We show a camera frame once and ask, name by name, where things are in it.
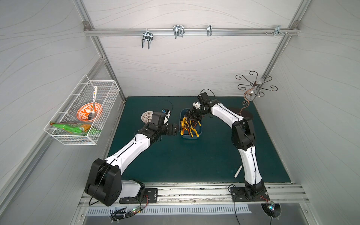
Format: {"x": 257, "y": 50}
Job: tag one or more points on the double prong metal hook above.
{"x": 147, "y": 37}

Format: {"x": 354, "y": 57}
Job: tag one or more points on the brown metal jewelry stand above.
{"x": 253, "y": 89}

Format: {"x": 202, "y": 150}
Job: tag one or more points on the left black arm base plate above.
{"x": 148, "y": 195}

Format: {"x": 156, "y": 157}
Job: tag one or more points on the round black floor port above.
{"x": 272, "y": 209}

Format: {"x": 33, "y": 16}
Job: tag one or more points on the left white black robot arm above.
{"x": 105, "y": 182}

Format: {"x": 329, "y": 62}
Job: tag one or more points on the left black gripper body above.
{"x": 172, "y": 129}

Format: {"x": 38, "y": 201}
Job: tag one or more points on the white wire wall basket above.
{"x": 82, "y": 94}

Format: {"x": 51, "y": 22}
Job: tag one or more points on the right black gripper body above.
{"x": 194, "y": 113}

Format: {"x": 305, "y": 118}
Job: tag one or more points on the white vented cable duct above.
{"x": 218, "y": 209}

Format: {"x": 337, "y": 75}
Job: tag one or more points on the yellow black pliers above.
{"x": 183, "y": 125}
{"x": 192, "y": 131}

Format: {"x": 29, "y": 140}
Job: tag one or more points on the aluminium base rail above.
{"x": 217, "y": 193}

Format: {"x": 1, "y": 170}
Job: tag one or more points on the white round strainer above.
{"x": 147, "y": 117}

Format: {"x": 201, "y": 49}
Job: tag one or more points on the white handled spoon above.
{"x": 92, "y": 114}

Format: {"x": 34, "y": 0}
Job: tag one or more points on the green snack packet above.
{"x": 80, "y": 129}

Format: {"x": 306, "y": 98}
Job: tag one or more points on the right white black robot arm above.
{"x": 243, "y": 138}

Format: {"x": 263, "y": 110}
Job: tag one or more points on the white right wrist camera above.
{"x": 196, "y": 105}

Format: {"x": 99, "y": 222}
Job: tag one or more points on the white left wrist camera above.
{"x": 167, "y": 114}

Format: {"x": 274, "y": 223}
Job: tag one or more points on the white handled small tool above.
{"x": 238, "y": 171}

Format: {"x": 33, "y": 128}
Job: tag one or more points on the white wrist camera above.
{"x": 196, "y": 105}
{"x": 167, "y": 114}

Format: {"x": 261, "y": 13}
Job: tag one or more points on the aluminium cross rail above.
{"x": 195, "y": 32}

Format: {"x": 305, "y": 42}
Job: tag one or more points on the loop metal hook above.
{"x": 178, "y": 31}

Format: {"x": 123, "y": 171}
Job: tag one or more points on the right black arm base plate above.
{"x": 245, "y": 194}

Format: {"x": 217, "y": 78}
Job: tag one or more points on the right metal bracket hook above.
{"x": 277, "y": 32}

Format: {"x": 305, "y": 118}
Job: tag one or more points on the blue plastic storage box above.
{"x": 199, "y": 126}

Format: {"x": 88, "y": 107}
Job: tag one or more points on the small metal hook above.
{"x": 209, "y": 30}

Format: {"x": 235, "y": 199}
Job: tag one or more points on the orange white patterned bowl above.
{"x": 83, "y": 112}

